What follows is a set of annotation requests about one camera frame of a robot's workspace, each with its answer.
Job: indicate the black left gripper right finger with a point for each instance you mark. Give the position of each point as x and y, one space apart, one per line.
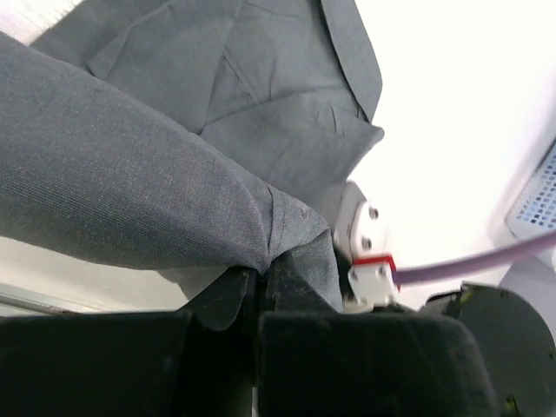
385 361

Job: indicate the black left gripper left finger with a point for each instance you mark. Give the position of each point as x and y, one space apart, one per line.
193 361

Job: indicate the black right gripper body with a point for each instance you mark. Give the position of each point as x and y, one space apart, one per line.
514 340

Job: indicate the grey long sleeve shirt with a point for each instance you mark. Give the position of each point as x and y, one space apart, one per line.
187 134

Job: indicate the white plastic laundry basket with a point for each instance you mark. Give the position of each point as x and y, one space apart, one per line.
527 206

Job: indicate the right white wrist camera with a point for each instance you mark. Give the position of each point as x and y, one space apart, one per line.
365 243

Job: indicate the aluminium front rail frame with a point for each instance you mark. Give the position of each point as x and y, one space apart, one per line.
16 301

